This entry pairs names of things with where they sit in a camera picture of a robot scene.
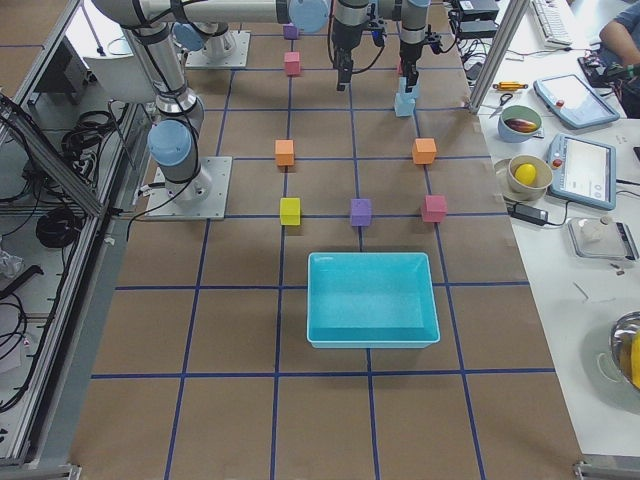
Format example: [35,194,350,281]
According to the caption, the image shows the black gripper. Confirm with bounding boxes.
[399,29,442,94]
[328,17,386,92]

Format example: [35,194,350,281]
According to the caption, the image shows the light blue block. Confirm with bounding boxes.
[398,76,420,100]
[394,92,416,118]

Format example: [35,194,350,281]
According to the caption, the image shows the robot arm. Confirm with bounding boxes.
[378,0,443,94]
[94,0,403,156]

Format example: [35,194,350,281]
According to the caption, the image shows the purple block near arm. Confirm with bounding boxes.
[350,198,373,227]
[282,23,300,40]

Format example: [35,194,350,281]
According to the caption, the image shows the dark pink block far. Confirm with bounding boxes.
[283,51,302,77]

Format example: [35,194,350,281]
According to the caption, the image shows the orange foam block front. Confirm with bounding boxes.
[412,138,437,165]

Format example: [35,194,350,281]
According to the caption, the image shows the orange foam block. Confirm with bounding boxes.
[412,138,437,165]
[274,139,295,167]

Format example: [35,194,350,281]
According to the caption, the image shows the brass cylinder tool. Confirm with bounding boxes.
[492,81,529,92]

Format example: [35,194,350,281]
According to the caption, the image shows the orange foam block far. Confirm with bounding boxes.
[274,139,295,167]

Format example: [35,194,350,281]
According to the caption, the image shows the blue bowl with fruit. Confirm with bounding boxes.
[497,105,542,143]

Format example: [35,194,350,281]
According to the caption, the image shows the pink block front corner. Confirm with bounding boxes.
[420,195,448,223]

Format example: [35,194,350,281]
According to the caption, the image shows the yellow foam block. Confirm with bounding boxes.
[279,197,302,226]

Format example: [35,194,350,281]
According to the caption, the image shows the bowl with yellow lemon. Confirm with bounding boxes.
[494,155,553,202]

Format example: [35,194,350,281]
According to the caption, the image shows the teach pendant tablet far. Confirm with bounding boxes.
[533,74,620,130]

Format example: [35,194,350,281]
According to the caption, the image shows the teach pendant tablet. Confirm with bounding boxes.
[547,134,617,211]
[533,74,620,130]

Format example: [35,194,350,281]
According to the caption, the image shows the black power adapter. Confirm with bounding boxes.
[507,203,548,226]

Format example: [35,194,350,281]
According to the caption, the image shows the teach pendant tablet near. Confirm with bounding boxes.
[547,134,617,211]

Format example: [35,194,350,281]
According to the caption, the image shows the cyan plastic bin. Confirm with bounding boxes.
[307,252,441,349]

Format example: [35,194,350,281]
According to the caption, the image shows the kitchen scale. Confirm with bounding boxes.
[567,217,639,261]

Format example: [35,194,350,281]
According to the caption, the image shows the steel bowl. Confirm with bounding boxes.
[580,311,639,415]

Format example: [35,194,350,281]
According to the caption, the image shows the black handled scissors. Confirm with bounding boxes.
[490,92,513,118]

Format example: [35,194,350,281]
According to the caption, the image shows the aluminium frame post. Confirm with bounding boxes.
[468,0,529,114]

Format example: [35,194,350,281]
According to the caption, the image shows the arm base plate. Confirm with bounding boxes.
[186,30,251,70]
[146,156,233,221]

